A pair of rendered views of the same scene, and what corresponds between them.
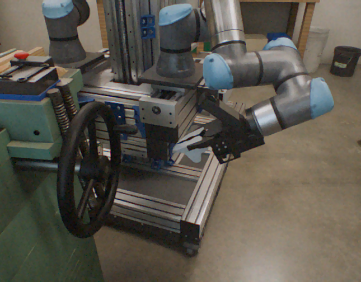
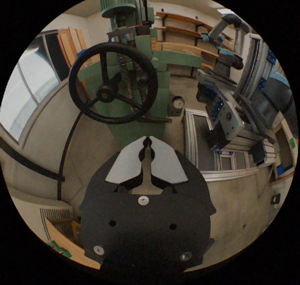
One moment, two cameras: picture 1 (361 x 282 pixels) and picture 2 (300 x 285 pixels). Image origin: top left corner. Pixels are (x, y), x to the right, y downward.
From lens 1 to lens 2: 0.67 m
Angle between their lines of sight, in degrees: 61
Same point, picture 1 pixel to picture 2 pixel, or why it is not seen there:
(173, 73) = (258, 111)
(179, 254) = not seen: hidden behind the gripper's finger
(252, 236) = not seen: hidden behind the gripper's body
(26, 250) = (116, 108)
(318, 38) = (283, 184)
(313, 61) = (275, 187)
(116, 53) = (241, 84)
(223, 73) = not seen: outside the picture
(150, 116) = (223, 116)
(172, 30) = (274, 84)
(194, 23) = (289, 97)
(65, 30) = (224, 60)
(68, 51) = (221, 68)
